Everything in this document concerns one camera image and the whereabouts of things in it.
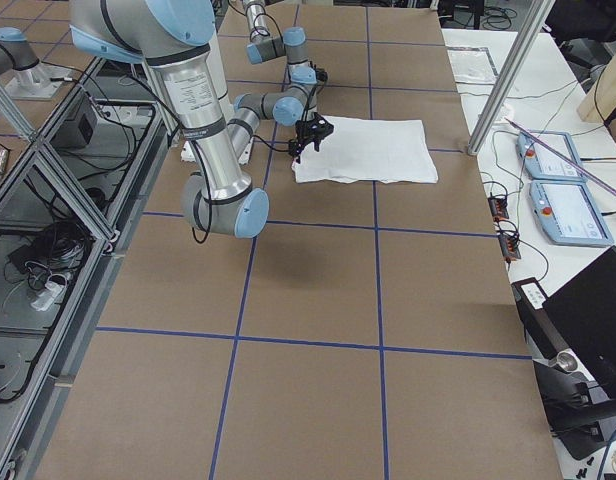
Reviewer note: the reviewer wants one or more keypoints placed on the aluminium frame rail structure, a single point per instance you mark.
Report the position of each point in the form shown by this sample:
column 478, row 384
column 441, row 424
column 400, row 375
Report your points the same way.
column 79, row 171

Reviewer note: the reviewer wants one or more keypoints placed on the black laptop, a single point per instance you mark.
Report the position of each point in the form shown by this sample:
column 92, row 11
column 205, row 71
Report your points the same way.
column 584, row 313

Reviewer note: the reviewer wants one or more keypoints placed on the plastic sleeve with paper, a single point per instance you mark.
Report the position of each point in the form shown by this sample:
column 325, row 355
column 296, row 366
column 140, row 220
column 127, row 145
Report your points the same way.
column 472, row 65

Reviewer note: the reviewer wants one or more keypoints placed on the blue teach pendant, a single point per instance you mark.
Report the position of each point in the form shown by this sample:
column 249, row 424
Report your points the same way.
column 568, row 215
column 542, row 164

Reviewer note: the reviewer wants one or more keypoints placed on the black monitor stand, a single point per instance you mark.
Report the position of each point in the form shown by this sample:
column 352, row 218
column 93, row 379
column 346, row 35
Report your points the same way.
column 574, row 402

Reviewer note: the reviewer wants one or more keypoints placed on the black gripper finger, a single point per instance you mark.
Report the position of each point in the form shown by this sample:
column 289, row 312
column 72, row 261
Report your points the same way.
column 295, row 149

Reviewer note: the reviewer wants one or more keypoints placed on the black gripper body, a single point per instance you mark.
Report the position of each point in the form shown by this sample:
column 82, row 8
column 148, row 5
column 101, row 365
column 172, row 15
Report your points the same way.
column 308, row 134

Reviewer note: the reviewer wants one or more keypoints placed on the aluminium frame post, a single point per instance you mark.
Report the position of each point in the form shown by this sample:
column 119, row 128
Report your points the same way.
column 515, row 59

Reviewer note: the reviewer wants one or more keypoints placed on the upper blue teach pendant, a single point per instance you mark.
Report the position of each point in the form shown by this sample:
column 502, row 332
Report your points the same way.
column 542, row 164

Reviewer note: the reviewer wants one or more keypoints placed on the white printed t-shirt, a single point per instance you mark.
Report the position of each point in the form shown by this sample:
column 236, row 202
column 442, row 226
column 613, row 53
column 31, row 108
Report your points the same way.
column 369, row 150

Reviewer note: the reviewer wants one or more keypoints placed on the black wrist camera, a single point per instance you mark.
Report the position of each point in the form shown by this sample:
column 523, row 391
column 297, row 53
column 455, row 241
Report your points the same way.
column 321, row 75

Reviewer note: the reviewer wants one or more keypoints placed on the white power strip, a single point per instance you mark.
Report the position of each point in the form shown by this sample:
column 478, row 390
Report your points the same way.
column 53, row 288

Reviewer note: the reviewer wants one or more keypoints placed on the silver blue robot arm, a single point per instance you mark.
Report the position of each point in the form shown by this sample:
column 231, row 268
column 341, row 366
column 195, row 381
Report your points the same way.
column 268, row 42
column 175, row 39

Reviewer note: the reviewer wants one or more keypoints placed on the lower blue teach pendant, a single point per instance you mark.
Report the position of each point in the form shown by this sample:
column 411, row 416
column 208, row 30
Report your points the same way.
column 568, row 215

